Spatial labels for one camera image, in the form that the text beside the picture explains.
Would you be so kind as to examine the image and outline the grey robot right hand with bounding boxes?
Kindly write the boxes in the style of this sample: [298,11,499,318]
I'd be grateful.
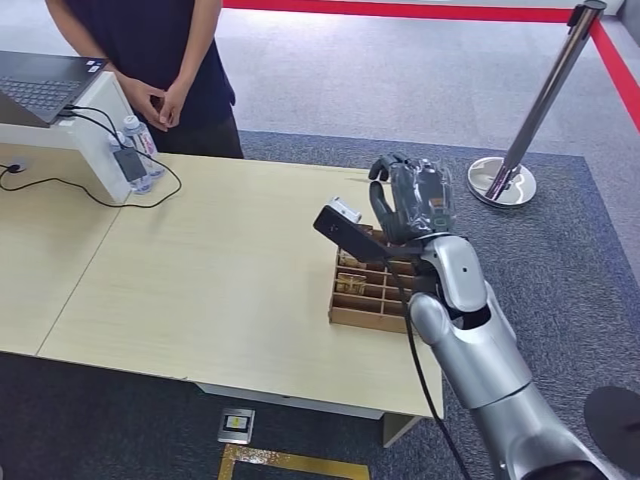
[368,153,457,245]

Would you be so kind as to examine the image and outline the golden brown card stack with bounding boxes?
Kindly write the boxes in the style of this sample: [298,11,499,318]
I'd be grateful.
[336,272,368,297]

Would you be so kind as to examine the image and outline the person's left hand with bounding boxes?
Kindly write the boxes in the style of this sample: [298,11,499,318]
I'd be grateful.
[158,80,190,130]

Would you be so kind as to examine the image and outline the person's hand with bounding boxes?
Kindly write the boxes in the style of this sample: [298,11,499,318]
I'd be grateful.
[158,80,190,130]
[118,76,166,132]

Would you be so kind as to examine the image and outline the person's right hand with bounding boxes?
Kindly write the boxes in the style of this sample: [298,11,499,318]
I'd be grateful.
[118,76,166,132]

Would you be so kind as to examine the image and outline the person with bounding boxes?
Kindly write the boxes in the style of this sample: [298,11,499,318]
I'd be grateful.
[45,0,245,160]

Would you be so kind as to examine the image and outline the chrome stanchion base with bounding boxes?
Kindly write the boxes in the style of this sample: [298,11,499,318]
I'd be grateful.
[467,156,537,209]

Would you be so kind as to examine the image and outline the wooden compartment tray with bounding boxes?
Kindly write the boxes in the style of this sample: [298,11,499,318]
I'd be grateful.
[328,225,426,335]

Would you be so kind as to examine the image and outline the long red barrier belt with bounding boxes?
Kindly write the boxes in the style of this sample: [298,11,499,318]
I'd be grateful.
[222,0,575,24]

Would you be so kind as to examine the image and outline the short red barrier belt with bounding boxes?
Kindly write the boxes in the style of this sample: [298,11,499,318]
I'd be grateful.
[589,18,640,134]

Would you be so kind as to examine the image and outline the yellow floor tape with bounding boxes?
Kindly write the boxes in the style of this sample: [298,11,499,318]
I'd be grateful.
[217,443,371,480]

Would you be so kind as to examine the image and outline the metal floor socket box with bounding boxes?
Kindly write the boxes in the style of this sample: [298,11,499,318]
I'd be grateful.
[217,407,256,446]

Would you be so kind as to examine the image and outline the black round base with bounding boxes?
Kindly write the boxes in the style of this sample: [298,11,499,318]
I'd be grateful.
[583,386,640,478]

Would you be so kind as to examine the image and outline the clear plastic water bottle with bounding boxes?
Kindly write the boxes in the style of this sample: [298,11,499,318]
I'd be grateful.
[121,114,165,179]
[106,131,152,195]

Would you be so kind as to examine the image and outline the black power adapter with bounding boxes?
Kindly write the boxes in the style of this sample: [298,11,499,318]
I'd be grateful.
[112,146,147,184]

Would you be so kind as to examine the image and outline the white laptop stand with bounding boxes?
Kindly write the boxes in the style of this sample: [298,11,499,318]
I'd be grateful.
[0,70,135,205]

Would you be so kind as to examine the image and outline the dark grey laptop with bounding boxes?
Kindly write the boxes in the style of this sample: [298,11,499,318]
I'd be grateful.
[0,50,109,127]

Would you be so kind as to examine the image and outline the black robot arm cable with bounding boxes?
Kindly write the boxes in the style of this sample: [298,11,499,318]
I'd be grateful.
[387,261,473,480]

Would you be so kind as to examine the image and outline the chrome stanchion post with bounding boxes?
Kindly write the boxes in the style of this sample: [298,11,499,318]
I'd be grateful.
[485,0,608,201]

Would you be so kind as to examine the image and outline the white table frame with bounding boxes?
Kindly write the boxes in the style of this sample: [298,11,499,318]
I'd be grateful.
[195,382,423,448]

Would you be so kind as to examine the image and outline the long black power cable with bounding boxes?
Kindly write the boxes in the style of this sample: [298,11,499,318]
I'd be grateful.
[0,104,183,210]

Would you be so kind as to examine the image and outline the short black laptop cable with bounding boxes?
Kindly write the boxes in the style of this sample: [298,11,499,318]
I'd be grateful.
[59,111,124,152]

